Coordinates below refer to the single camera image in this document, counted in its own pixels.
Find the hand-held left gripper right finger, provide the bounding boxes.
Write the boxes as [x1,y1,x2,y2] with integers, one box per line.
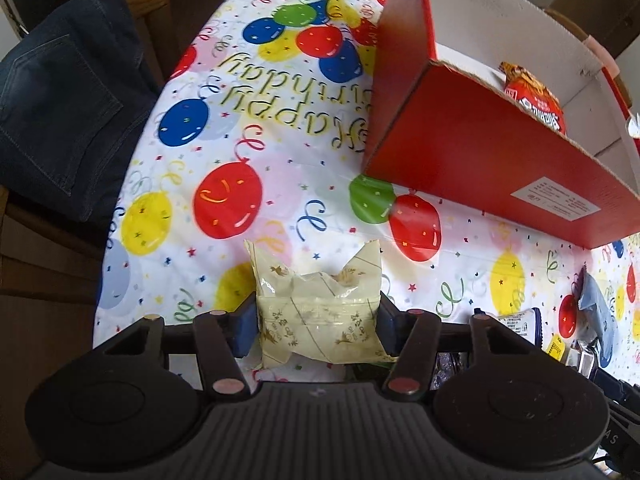
[377,290,540,397]

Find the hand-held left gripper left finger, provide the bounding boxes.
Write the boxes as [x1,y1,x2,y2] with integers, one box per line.
[92,292,259,403]

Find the cream snack packet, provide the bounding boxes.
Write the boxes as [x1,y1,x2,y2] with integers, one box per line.
[244,239,399,369]

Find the silver foil snack packet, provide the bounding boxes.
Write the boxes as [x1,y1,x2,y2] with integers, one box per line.
[565,345,602,377]

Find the light blue snack packet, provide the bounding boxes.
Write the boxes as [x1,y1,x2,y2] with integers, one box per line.
[576,266,619,367]

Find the white and blue snack packet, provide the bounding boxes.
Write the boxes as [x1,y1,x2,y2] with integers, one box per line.
[496,308,544,347]

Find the red cardboard box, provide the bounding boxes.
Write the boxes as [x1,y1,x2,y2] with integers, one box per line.
[361,0,640,251]

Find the red snack packet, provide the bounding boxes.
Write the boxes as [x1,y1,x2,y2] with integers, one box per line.
[499,61,569,136]

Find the balloon print tablecloth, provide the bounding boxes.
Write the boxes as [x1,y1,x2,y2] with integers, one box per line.
[94,0,640,386]

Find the dark blue jeans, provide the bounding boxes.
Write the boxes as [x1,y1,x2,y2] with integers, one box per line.
[0,0,162,224]

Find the wooden chair with jeans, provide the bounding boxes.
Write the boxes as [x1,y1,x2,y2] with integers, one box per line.
[0,0,182,341]

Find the pink towel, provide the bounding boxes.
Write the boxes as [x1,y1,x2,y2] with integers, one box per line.
[582,35,621,78]

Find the wooden chair with towel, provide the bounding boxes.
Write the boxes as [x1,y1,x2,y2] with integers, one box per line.
[544,6,632,93]

